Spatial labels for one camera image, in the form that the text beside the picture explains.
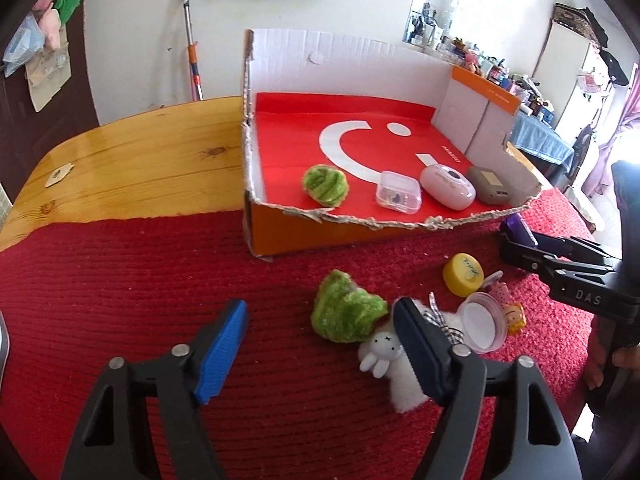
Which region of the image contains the yellow doll figure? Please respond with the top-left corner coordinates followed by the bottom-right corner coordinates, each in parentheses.
top-left (502, 302), bottom-right (527, 335)

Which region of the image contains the dark brown door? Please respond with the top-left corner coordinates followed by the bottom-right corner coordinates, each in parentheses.
top-left (0, 0), bottom-right (101, 196)

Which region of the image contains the clear plastic lid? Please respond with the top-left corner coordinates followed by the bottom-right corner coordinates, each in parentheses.
top-left (459, 291), bottom-right (506, 353)

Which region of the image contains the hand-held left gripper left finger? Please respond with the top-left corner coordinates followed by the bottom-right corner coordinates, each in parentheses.
top-left (60, 299), bottom-right (249, 480)

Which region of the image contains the cluster of bottles and cosmetics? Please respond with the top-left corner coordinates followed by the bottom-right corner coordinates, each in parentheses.
top-left (435, 35), bottom-right (556, 126)

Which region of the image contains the small clear plastic case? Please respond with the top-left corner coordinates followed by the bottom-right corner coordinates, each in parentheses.
top-left (375, 171), bottom-right (422, 215)

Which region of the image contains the mop handle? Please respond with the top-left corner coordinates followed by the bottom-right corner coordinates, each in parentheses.
top-left (180, 0), bottom-right (204, 102)

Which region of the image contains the beige paper tag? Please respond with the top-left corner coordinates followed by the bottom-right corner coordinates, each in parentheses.
top-left (46, 164), bottom-right (75, 188)

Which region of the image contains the small pink charm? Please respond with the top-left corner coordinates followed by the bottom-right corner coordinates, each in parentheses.
top-left (482, 270), bottom-right (511, 306)

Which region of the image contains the green plush toy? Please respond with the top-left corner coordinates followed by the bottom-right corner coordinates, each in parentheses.
top-left (54, 0), bottom-right (83, 23)

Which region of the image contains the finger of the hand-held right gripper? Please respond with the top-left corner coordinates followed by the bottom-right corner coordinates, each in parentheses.
top-left (499, 238), bottom-right (615, 287)
top-left (501, 212), bottom-right (622, 262)

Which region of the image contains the side table with dark cloth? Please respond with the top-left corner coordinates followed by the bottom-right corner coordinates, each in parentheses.
top-left (512, 110), bottom-right (576, 166)

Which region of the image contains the pink plush toy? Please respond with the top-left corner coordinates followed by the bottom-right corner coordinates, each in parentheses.
top-left (32, 0), bottom-right (62, 51)

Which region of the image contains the yellow bottle cap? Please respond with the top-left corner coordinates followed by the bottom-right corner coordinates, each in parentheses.
top-left (442, 253), bottom-right (485, 296)

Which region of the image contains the clear plastic bag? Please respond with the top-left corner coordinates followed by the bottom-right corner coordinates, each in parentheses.
top-left (2, 12), bottom-right (46, 78)

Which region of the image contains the brown rounded case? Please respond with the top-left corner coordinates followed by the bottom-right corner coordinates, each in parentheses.
top-left (466, 165), bottom-right (523, 206)

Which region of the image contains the red knitted blanket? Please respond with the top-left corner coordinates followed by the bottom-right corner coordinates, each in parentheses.
top-left (0, 187), bottom-right (611, 480)

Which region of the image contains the pink curtain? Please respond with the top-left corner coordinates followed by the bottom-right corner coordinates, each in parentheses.
top-left (582, 62), bottom-right (640, 198)

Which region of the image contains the orange cardboard box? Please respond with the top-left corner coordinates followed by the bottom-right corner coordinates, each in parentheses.
top-left (241, 28), bottom-right (553, 263)

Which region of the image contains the person's right hand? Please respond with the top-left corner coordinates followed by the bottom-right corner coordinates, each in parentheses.
top-left (582, 331), bottom-right (640, 392)

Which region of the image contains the green fuzzy ball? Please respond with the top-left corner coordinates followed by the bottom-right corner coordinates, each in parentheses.
top-left (310, 269), bottom-right (390, 345)
top-left (301, 162), bottom-right (347, 207)

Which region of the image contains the wall mirror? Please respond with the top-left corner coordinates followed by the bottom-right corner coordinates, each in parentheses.
top-left (402, 0), bottom-right (473, 46)

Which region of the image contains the white wardrobe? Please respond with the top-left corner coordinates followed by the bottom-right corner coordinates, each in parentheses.
top-left (532, 4), bottom-right (608, 161)

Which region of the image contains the white plush bunny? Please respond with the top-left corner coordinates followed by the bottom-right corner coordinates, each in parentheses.
top-left (357, 292), bottom-right (468, 413)

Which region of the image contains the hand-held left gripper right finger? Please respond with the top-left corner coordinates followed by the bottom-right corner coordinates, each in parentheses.
top-left (391, 297), bottom-right (583, 480)

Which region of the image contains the white pink round device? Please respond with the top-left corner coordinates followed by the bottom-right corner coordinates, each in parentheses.
top-left (419, 164), bottom-right (477, 209)

